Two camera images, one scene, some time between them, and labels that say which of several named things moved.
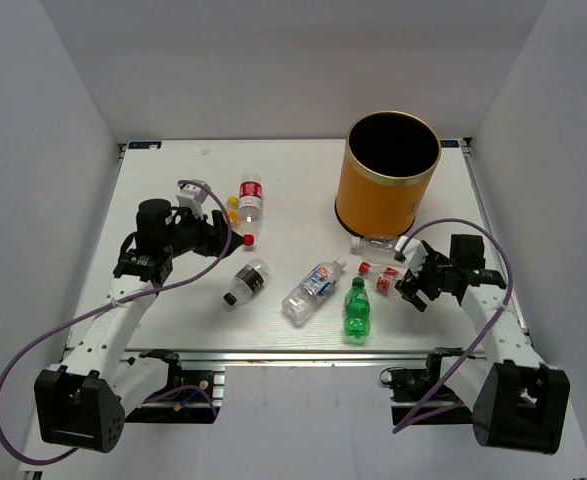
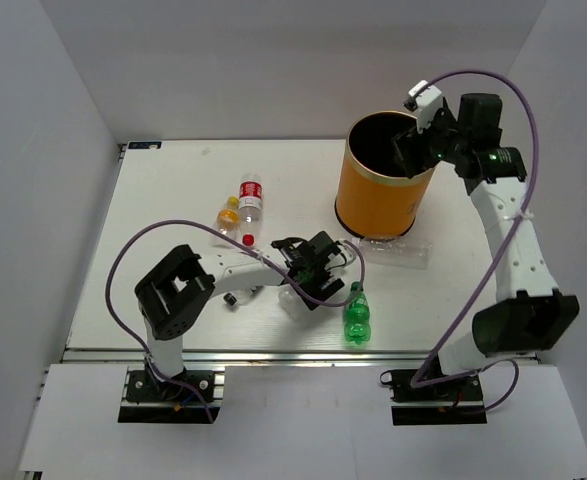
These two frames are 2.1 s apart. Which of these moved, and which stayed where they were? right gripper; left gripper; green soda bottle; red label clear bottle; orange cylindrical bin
Moved: left gripper; right gripper
Stayed: green soda bottle; red label clear bottle; orange cylindrical bin
